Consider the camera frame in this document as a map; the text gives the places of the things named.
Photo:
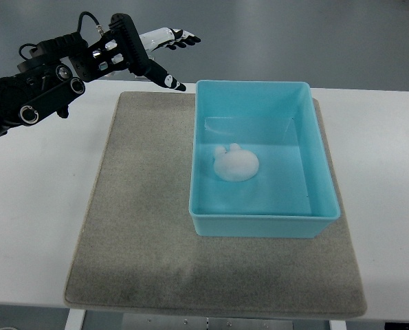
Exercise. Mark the white plush toy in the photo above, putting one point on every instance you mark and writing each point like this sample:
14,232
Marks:
235,164

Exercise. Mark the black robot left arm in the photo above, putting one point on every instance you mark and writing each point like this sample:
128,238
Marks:
44,85

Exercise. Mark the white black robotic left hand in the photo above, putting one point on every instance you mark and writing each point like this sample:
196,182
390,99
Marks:
172,39

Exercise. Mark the black camera bracket on wrist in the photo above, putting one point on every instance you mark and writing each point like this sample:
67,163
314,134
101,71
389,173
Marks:
118,49

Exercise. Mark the grey felt mat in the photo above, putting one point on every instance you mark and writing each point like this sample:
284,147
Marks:
138,250

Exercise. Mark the light blue plastic box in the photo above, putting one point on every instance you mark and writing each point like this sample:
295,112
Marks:
259,162

